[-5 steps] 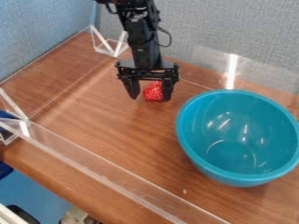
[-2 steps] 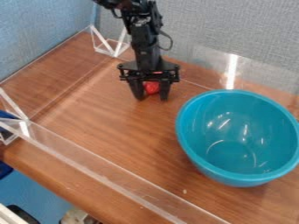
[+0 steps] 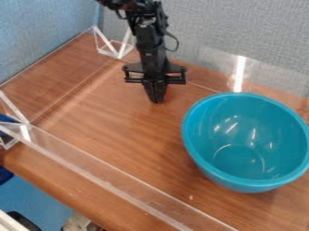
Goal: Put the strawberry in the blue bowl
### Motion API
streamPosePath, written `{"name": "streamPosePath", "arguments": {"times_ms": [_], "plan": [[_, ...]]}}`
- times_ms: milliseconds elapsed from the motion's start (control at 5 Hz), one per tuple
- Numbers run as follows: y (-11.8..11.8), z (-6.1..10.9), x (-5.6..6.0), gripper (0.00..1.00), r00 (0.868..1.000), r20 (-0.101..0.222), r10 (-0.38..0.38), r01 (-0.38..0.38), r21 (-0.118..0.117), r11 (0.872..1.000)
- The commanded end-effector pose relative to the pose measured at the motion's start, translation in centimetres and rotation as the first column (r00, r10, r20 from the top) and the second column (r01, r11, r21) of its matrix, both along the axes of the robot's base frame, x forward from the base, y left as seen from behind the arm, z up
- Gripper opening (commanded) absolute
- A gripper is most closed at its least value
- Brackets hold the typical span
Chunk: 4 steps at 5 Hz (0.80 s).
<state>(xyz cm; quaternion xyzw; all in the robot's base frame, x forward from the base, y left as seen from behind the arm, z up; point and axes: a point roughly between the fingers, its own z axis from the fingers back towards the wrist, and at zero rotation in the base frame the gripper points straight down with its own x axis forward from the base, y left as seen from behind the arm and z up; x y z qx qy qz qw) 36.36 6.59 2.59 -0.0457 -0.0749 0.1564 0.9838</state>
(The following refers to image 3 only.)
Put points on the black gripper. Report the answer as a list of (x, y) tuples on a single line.
[(154, 71)]

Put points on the blue plastic bowl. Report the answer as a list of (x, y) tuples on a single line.
[(247, 141)]

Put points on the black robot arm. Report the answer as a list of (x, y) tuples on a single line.
[(147, 21)]

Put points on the clear acrylic back barrier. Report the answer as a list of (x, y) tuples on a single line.
[(223, 72)]

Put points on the clear acrylic barrier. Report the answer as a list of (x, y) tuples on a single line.
[(112, 198), (223, 72)]

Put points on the clear acrylic front barrier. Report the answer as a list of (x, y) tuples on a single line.
[(112, 198)]

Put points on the blue object at left edge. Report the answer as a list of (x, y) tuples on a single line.
[(5, 174)]

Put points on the black white object below table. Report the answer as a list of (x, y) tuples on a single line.
[(9, 224)]

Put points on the clear acrylic corner bracket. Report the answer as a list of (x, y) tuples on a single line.
[(112, 48)]

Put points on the clear acrylic left bracket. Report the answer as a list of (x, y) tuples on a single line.
[(12, 116)]

